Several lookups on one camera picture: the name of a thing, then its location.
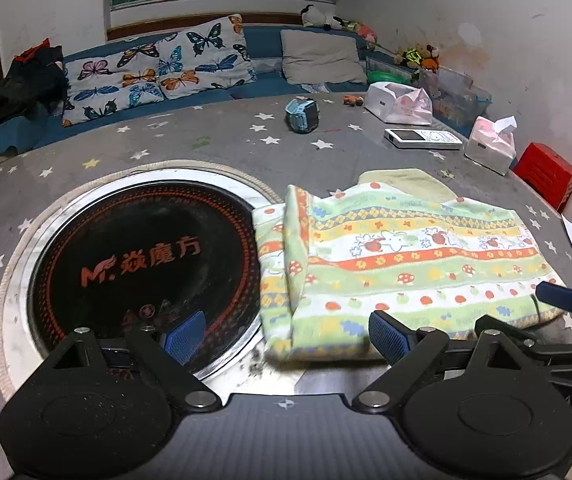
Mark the black and white plush toy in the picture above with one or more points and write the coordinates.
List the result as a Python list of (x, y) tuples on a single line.
[(318, 16)]

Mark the grey star-printed tablecloth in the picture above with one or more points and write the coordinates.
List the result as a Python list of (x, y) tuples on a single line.
[(166, 145)]

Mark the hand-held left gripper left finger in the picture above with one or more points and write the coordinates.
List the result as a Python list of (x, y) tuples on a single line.
[(183, 336)]

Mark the colourful plush toy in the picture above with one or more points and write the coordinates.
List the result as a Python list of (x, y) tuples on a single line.
[(360, 31)]

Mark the round black induction cooker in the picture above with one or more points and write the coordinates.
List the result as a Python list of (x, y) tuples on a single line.
[(141, 240)]

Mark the butterfly print pillow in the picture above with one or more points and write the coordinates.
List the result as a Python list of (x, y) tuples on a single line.
[(201, 55), (111, 87)]

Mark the patterned green orange child's jacket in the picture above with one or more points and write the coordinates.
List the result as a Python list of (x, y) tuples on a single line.
[(405, 260)]

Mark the white remote control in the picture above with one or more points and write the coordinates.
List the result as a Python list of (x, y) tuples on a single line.
[(423, 138)]

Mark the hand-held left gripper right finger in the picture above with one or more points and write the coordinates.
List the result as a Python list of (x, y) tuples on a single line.
[(388, 336)]

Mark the green bowl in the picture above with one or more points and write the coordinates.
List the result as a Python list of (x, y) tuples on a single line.
[(388, 76)]

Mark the clear plastic container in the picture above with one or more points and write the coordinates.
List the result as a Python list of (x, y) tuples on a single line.
[(458, 95)]

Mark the yellow and orange plush toys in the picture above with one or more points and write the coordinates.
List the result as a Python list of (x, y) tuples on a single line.
[(418, 57)]

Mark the white box with pink bag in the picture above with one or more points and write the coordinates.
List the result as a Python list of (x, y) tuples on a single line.
[(398, 105)]

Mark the small orange toy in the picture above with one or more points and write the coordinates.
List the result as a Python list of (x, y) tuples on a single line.
[(353, 100)]

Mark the dark clothes pile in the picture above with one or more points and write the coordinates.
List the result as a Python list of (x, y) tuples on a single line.
[(28, 80)]

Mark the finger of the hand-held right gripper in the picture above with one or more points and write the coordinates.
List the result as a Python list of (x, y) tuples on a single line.
[(563, 297)]

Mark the blue smartwatch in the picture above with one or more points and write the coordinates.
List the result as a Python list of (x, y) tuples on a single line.
[(302, 116)]

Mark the pink and white tissue pack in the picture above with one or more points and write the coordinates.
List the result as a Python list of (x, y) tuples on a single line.
[(490, 142)]

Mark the plain grey pillow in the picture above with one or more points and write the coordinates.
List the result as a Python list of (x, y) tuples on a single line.
[(321, 55)]

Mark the red plastic stool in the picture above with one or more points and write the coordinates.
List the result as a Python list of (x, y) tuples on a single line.
[(548, 172)]

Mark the brown wooden sofa rail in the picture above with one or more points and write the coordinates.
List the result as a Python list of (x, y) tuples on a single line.
[(191, 25)]

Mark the blue sofa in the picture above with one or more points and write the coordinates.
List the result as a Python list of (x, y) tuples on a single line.
[(266, 42)]

